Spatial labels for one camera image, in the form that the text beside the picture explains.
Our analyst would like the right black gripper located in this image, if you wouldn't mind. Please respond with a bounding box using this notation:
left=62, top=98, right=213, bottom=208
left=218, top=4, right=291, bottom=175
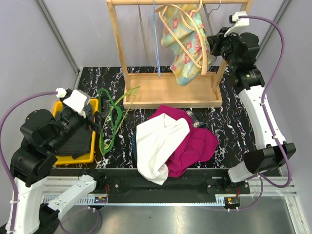
left=208, top=26, right=240, bottom=70

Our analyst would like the magenta dress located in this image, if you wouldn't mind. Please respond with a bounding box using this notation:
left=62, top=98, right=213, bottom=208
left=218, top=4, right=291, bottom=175
left=151, top=105, right=219, bottom=178

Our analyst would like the blue denim cloth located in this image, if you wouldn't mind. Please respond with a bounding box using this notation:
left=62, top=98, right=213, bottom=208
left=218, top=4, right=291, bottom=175
left=84, top=103, right=93, bottom=117

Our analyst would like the colourful floral shirt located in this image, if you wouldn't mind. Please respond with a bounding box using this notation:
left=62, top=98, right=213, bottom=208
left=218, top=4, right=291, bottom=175
left=160, top=3, right=213, bottom=86

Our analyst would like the wooden clothes rack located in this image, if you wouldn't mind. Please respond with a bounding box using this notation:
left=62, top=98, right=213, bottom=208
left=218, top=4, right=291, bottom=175
left=106, top=0, right=254, bottom=110

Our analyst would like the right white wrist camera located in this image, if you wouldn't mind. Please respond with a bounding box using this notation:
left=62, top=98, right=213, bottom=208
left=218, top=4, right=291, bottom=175
left=224, top=11, right=250, bottom=37

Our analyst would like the white garment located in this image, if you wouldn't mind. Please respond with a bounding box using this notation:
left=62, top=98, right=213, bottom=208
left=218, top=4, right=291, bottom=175
left=136, top=114, right=190, bottom=185

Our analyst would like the dark green hanger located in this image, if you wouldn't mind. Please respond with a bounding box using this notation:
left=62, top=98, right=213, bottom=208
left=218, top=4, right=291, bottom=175
left=97, top=87, right=124, bottom=156

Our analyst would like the light blue hanger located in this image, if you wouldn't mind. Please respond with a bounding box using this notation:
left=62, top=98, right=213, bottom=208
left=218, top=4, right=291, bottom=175
left=149, top=0, right=161, bottom=78

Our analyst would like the cream wooden hanger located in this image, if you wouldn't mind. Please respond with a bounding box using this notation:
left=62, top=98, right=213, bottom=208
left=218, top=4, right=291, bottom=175
left=155, top=0, right=209, bottom=75

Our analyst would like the navy plaid skirt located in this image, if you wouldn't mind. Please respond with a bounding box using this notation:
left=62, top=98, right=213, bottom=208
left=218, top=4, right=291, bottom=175
left=186, top=110, right=209, bottom=129

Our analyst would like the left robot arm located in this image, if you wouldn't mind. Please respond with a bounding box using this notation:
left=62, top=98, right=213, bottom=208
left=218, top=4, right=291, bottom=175
left=1, top=107, right=106, bottom=234

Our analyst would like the dark grey striped cloth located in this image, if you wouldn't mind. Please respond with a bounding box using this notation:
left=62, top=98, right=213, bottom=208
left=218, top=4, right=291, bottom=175
left=58, top=127, right=93, bottom=159

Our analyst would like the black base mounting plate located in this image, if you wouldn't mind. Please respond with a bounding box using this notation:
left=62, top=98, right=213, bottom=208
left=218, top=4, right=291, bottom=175
left=70, top=168, right=250, bottom=204

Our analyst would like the lime green hanger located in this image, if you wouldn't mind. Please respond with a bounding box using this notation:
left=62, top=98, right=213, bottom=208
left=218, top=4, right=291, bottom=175
left=99, top=85, right=141, bottom=156

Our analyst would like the teal transparent plastic basin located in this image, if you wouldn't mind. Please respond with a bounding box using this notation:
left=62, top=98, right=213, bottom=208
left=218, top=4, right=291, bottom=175
left=131, top=131, right=137, bottom=162

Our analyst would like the yellow plastic tray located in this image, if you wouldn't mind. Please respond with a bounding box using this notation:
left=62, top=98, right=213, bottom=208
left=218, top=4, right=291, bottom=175
left=52, top=101, right=96, bottom=166

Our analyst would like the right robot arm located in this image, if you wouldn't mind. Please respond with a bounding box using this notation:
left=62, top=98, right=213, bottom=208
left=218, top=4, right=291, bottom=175
left=207, top=27, right=296, bottom=193

